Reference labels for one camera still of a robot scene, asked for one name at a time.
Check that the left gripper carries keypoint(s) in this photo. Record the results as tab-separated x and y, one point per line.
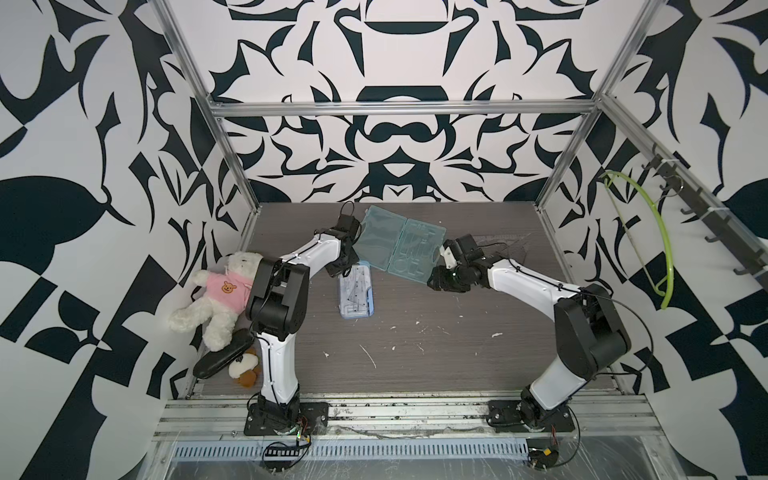
354	259

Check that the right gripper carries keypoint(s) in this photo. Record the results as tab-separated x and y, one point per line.
438	280

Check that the teal ruler set case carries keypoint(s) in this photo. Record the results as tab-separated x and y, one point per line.
403	247

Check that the blue geometry set case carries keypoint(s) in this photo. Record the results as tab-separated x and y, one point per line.
356	293

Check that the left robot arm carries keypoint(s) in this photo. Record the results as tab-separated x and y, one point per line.
277	309

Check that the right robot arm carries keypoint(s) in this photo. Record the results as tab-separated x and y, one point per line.
589	333

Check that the white teddy bear pink shirt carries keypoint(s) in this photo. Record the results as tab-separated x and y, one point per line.
225	297

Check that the black glasses case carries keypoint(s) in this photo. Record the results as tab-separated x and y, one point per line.
213	362

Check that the small brown white plush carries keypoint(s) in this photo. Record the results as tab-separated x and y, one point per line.
245	370

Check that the black yellow connector right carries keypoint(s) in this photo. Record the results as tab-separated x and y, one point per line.
542	456

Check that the black connector left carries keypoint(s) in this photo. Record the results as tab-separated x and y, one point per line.
279	456

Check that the black hook rack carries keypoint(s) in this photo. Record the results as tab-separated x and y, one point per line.
702	205

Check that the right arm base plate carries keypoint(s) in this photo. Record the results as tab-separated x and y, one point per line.
525	416

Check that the green tube on wall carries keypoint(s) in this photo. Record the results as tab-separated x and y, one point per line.
663	285

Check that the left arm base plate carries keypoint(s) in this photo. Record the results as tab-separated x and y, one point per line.
300	419

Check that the aluminium frame rail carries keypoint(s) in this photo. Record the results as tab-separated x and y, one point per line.
417	415

